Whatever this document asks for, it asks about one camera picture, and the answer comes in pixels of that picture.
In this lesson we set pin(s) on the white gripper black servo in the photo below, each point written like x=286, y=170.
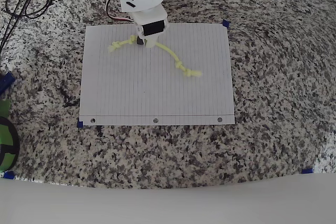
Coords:
x=153, y=29

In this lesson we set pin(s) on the black hex nut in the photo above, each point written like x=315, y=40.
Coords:
x=140, y=41

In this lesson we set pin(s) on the lined loose-leaf paper sheet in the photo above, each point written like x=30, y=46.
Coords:
x=157, y=90

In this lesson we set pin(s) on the blue tape piece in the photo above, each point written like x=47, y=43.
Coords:
x=8, y=175
x=80, y=124
x=307, y=171
x=226, y=23

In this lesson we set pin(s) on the white foam board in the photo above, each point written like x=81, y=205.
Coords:
x=168, y=205

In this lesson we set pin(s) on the black stand with green tape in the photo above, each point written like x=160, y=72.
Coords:
x=13, y=142

